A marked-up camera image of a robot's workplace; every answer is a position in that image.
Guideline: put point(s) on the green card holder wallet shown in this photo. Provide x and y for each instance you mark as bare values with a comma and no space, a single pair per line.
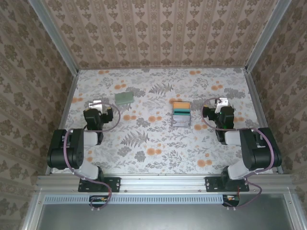
123,98

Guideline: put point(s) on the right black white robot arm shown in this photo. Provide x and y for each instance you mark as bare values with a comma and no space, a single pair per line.
254,153

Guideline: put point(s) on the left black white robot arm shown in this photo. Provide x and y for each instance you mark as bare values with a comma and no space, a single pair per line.
76,153

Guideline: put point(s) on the teal card with black stripe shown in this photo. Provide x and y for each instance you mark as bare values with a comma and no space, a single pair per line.
181,112

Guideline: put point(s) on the white printed card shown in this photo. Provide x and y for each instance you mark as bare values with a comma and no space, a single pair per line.
181,119

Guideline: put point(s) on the orange card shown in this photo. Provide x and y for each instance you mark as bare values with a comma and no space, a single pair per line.
181,105

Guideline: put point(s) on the stack of coloured sponges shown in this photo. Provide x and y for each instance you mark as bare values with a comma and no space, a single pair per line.
181,121

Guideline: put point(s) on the left black connector board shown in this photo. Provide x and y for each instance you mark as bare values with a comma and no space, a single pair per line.
98,201

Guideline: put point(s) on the black connector board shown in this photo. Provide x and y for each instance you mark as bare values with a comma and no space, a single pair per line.
98,201
231,200

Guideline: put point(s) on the right black connector board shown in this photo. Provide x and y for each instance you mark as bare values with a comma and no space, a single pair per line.
231,200

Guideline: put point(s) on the grey metal sheet panel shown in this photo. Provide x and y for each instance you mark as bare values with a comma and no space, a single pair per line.
163,218

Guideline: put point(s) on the left aluminium side rail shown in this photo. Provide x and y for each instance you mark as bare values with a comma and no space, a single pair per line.
66,107

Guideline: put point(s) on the aluminium side rail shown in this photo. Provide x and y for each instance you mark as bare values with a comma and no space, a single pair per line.
66,107
259,107

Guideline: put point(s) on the right aluminium side rail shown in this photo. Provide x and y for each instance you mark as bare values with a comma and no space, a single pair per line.
259,107

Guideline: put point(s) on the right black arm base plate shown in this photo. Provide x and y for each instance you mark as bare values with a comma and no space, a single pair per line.
212,184

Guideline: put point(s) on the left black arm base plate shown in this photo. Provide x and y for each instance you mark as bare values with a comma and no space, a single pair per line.
112,184

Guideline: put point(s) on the thin aluminium wall-side rail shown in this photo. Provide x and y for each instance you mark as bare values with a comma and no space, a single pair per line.
163,67

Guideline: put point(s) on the left aluminium corner post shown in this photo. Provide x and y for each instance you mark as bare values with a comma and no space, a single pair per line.
58,40

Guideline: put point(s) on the aluminium corner post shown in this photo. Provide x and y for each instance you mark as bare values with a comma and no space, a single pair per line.
266,36
58,40

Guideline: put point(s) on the long aluminium table edge rail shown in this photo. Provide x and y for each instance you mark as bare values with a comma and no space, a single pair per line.
163,183

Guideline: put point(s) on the right aluminium corner post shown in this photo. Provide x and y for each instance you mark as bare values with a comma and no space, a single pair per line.
266,36

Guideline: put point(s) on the left lower aluminium frame rail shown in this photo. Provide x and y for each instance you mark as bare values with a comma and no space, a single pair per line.
31,213

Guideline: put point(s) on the aluminium frame rail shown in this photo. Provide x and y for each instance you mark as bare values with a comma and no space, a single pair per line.
31,213
293,213

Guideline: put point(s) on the right lower aluminium frame rail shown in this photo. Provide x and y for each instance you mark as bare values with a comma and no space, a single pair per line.
293,213

